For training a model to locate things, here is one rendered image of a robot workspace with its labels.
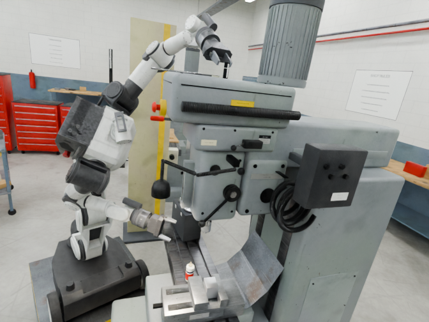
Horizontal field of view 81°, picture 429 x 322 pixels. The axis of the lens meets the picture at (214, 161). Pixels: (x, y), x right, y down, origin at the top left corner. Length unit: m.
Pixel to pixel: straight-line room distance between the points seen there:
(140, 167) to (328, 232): 2.12
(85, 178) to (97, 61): 8.95
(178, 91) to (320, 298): 1.21
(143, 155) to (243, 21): 8.81
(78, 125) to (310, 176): 0.94
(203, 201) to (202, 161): 0.17
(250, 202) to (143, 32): 2.03
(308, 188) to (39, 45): 9.88
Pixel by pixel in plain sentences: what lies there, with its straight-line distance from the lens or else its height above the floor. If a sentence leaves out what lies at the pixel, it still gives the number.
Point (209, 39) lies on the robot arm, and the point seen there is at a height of 2.03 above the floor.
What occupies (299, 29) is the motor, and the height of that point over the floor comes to 2.09.
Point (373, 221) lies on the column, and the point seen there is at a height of 1.34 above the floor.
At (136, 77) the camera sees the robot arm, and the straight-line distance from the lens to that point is 1.35.
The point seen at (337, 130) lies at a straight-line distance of 1.22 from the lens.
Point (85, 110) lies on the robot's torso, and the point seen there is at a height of 1.68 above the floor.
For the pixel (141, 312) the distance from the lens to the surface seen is 1.57.
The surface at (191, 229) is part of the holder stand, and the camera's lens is 1.62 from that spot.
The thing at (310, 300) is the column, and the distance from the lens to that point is 1.50.
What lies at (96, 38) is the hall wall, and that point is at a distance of 10.03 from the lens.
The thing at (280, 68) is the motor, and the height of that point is 1.95.
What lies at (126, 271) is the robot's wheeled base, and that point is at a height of 0.61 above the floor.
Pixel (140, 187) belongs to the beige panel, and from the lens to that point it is 2.98.
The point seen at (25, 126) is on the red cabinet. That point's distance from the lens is 5.98.
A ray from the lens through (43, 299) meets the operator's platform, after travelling 2.17.
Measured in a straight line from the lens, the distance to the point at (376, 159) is 1.46.
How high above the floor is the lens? 1.90
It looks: 18 degrees down
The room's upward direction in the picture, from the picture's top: 7 degrees clockwise
